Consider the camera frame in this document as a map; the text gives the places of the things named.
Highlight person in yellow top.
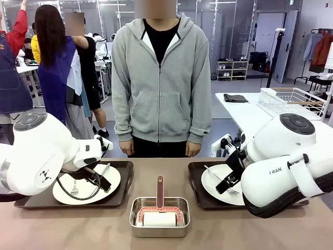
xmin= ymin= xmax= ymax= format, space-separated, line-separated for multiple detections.
xmin=30 ymin=22 xmax=42 ymax=65

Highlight pink lint roller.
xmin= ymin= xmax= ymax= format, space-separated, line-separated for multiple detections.
xmin=137 ymin=176 xmax=184 ymax=227

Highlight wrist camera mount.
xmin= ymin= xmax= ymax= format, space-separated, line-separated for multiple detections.
xmin=94 ymin=134 xmax=114 ymax=152
xmin=220 ymin=133 xmax=247 ymax=157

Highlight long-haired woman purple apron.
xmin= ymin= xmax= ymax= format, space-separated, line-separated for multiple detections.
xmin=34 ymin=4 xmax=92 ymax=140

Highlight person's right hand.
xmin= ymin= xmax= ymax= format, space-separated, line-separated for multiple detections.
xmin=119 ymin=140 xmax=135 ymax=158

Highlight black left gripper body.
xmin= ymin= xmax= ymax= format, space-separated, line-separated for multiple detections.
xmin=83 ymin=166 xmax=105 ymax=183

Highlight white background table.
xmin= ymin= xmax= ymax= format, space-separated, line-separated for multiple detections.
xmin=212 ymin=91 xmax=333 ymax=157

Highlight stainless steel container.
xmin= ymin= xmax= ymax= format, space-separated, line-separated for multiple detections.
xmin=129 ymin=196 xmax=191 ymax=238

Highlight black clothes rack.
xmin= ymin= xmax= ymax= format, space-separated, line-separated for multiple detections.
xmin=293 ymin=27 xmax=333 ymax=84

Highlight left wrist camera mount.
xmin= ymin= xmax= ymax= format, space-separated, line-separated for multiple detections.
xmin=94 ymin=134 xmax=114 ymax=152

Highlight grey folded cloth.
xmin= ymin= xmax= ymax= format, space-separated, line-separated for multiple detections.
xmin=223 ymin=93 xmax=249 ymax=104

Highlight grey-blue hanging shirt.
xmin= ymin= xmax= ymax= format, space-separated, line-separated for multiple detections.
xmin=301 ymin=32 xmax=323 ymax=63

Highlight white workbench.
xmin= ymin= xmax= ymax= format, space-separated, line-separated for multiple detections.
xmin=15 ymin=64 xmax=44 ymax=108

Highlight black bags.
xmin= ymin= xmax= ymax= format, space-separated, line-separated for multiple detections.
xmin=249 ymin=51 xmax=269 ymax=73

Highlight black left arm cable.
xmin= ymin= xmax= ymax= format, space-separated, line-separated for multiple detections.
xmin=56 ymin=168 xmax=103 ymax=200

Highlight silver knife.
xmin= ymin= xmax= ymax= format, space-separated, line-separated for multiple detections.
xmin=99 ymin=163 xmax=111 ymax=178

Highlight silver fork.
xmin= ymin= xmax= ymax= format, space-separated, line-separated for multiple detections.
xmin=69 ymin=179 xmax=80 ymax=198
xmin=203 ymin=165 xmax=240 ymax=196

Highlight brown tray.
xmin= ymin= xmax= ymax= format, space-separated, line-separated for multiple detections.
xmin=14 ymin=160 xmax=135 ymax=210
xmin=187 ymin=161 xmax=310 ymax=211

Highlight person in black t-shirt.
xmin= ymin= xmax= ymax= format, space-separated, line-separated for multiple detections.
xmin=72 ymin=11 xmax=110 ymax=139

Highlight white wire dish rack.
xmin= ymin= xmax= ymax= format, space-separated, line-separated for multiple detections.
xmin=257 ymin=87 xmax=331 ymax=121

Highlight person's right forearm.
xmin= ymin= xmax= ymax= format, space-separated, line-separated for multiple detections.
xmin=111 ymin=96 xmax=134 ymax=143

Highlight black camera stand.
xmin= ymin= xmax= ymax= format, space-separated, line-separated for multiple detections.
xmin=266 ymin=28 xmax=286 ymax=89

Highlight person in grey hoodie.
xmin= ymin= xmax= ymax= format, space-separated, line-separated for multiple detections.
xmin=111 ymin=11 xmax=213 ymax=158

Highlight black braided cable sleeve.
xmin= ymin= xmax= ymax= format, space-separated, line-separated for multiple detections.
xmin=244 ymin=170 xmax=333 ymax=219

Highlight white cable strap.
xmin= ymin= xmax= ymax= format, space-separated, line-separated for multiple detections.
xmin=287 ymin=153 xmax=326 ymax=198

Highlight person's left hand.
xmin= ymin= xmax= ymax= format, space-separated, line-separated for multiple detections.
xmin=185 ymin=142 xmax=202 ymax=158

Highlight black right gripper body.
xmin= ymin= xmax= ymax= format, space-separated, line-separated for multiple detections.
xmin=223 ymin=153 xmax=245 ymax=183

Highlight white round plate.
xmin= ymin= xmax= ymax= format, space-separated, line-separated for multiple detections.
xmin=52 ymin=164 xmax=122 ymax=205
xmin=201 ymin=164 xmax=247 ymax=206

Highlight person's left forearm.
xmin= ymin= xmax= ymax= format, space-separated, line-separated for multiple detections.
xmin=187 ymin=96 xmax=213 ymax=144

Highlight white shoe rack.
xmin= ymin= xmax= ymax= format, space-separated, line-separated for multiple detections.
xmin=216 ymin=58 xmax=249 ymax=81

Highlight orange hanging jacket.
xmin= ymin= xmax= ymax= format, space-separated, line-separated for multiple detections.
xmin=311 ymin=33 xmax=333 ymax=66

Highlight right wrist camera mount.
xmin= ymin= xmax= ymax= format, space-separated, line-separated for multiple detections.
xmin=220 ymin=133 xmax=247 ymax=157

